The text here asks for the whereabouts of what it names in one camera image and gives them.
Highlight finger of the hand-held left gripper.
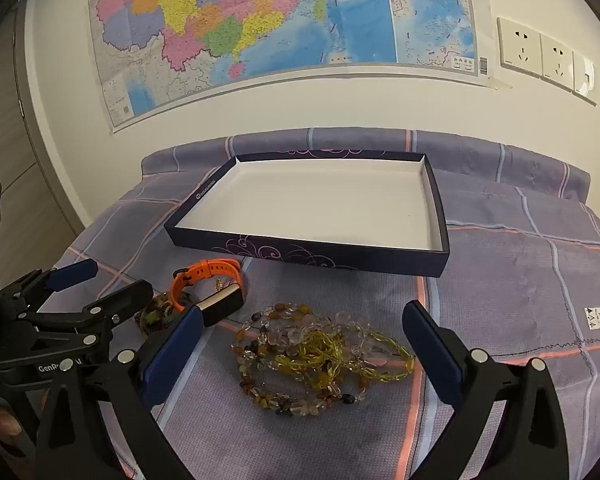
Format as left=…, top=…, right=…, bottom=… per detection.
left=0, top=258, right=100, bottom=322
left=10, top=279, right=155, bottom=362

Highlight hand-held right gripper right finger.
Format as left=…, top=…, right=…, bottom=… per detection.
left=402, top=301, right=571, bottom=480

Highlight colourful wall map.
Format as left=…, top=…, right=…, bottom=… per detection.
left=87, top=0, right=513, bottom=135

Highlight orange strap watch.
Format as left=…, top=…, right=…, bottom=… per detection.
left=169, top=259, right=246, bottom=328

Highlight amber stone bead bracelet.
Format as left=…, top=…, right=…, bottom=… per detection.
left=234, top=302, right=357, bottom=417

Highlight clear pink bead bracelet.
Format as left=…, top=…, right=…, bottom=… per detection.
left=280, top=310, right=396, bottom=367

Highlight purple plaid bedsheet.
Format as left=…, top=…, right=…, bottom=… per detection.
left=50, top=127, right=600, bottom=480

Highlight green amber bangle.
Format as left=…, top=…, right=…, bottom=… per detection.
left=134, top=292, right=181, bottom=335

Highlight yellow bead bracelet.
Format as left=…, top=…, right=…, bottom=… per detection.
left=274, top=329, right=417, bottom=392

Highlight dark blue shallow box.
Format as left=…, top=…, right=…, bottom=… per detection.
left=164, top=152, right=451, bottom=278

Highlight white wall socket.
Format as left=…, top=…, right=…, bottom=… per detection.
left=572, top=50, right=599, bottom=107
left=539, top=32, right=576, bottom=92
left=496, top=16, right=543, bottom=79

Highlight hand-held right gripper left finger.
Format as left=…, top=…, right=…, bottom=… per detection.
left=35, top=304, right=203, bottom=480

